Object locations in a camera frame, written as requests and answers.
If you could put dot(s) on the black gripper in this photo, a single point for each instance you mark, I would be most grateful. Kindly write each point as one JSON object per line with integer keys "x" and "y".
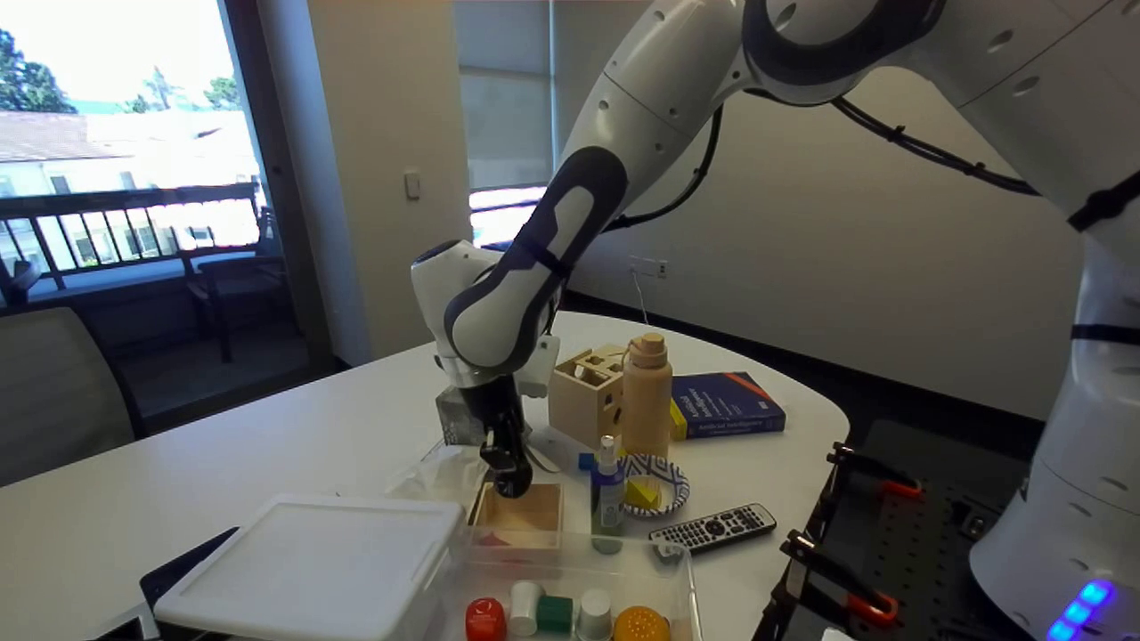
{"x": 501, "y": 418}

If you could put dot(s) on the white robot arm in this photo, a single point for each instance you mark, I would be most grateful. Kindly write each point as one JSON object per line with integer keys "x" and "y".
{"x": 1047, "y": 83}

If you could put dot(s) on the small wooden tray box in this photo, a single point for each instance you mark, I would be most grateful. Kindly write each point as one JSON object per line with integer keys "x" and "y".
{"x": 528, "y": 521}

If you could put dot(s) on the grey marbled cube box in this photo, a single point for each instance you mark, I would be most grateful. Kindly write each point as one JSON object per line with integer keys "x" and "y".
{"x": 456, "y": 421}

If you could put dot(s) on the clear plastic container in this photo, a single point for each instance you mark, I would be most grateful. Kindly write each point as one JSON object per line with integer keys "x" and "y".
{"x": 476, "y": 566}

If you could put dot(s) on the wooden shape sorter box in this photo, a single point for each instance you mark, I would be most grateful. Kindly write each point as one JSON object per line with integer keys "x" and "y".
{"x": 586, "y": 392}

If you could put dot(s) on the white cylinder block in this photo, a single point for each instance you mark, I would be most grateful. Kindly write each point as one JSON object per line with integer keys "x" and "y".
{"x": 526, "y": 608}

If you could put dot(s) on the yellow wedge block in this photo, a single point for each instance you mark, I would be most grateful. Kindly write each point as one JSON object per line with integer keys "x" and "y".
{"x": 639, "y": 491}

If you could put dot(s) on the green cube block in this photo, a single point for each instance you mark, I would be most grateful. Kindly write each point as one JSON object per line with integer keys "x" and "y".
{"x": 554, "y": 615}

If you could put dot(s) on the red round block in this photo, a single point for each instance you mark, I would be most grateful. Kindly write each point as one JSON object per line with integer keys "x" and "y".
{"x": 487, "y": 619}

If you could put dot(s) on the white round block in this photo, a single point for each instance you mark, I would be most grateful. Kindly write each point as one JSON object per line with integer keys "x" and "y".
{"x": 591, "y": 615}

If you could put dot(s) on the yellow block behind bottle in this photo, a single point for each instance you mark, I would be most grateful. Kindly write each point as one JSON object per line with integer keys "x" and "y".
{"x": 678, "y": 421}

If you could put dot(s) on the orange round block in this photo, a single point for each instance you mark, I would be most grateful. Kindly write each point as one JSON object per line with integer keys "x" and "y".
{"x": 641, "y": 623}

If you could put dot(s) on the white container lid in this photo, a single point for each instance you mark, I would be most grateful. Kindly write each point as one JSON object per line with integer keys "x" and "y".
{"x": 313, "y": 571}

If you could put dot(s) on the blue patterned paper plate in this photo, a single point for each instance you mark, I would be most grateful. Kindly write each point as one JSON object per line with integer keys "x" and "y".
{"x": 670, "y": 481}

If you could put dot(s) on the tan plastic bottle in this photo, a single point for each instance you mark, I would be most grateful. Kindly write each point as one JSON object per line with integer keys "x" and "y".
{"x": 646, "y": 395}

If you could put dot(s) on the grey remote control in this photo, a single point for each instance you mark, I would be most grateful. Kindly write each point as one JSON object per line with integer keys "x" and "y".
{"x": 710, "y": 532}

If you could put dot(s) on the blue book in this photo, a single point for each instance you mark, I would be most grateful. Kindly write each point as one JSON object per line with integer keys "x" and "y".
{"x": 725, "y": 403}

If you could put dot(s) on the grey chair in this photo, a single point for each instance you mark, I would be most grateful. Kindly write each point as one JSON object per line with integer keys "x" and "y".
{"x": 59, "y": 392}

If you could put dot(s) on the black balcony railing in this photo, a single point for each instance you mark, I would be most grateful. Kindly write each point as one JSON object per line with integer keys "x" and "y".
{"x": 79, "y": 231}

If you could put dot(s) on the wall light switch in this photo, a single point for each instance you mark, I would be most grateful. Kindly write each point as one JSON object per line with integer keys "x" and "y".
{"x": 411, "y": 186}

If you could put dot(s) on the lower orange handled clamp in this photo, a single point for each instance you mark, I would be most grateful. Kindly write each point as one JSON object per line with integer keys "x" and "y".
{"x": 831, "y": 589}

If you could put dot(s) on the orange handled clamp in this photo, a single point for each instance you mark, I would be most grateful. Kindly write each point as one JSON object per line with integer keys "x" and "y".
{"x": 831, "y": 589}
{"x": 884, "y": 473}

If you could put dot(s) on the upper orange handled clamp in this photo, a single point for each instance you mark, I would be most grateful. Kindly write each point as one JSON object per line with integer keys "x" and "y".
{"x": 884, "y": 473}

